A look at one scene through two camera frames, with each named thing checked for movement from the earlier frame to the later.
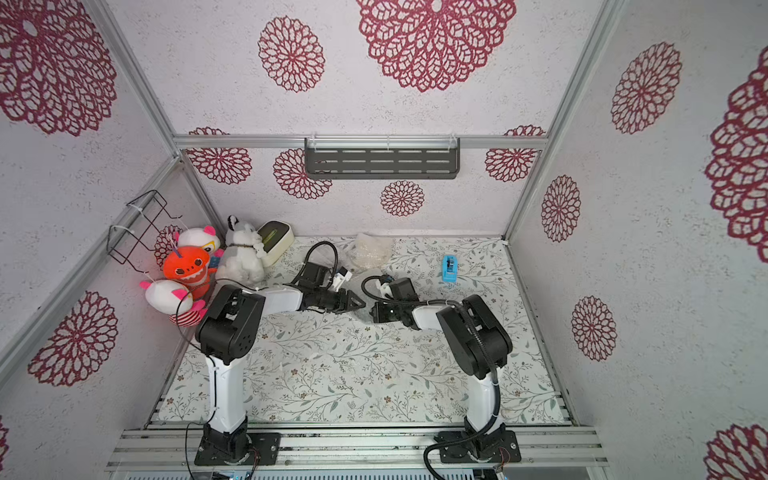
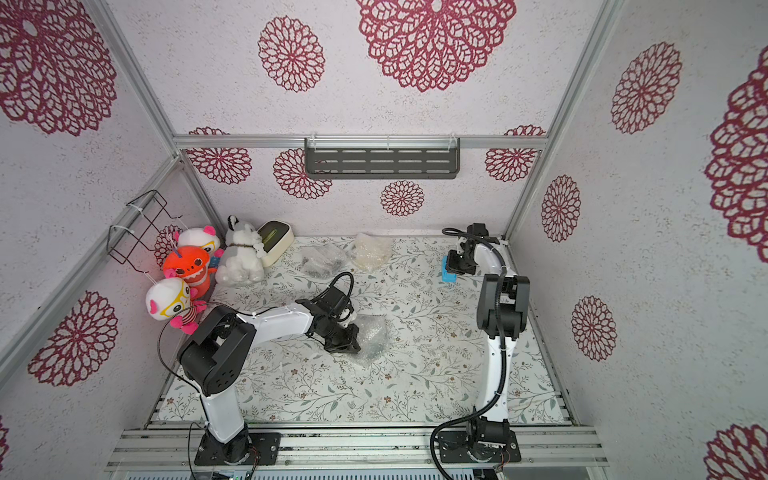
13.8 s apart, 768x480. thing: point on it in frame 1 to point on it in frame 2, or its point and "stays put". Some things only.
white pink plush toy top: x=205 y=238 stays put
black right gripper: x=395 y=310 to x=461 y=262
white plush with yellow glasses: x=175 y=299 stays put
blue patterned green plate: x=356 y=287 to x=371 y=336
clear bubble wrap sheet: x=369 y=253 stays put
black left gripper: x=346 y=302 to x=350 y=346
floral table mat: x=352 y=367 stays put
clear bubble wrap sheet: x=354 y=284 to x=373 y=335
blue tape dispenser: x=450 y=268 stays put
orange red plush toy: x=190 y=265 stays put
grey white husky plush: x=244 y=251 stays put
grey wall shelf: x=382 y=157 stays put
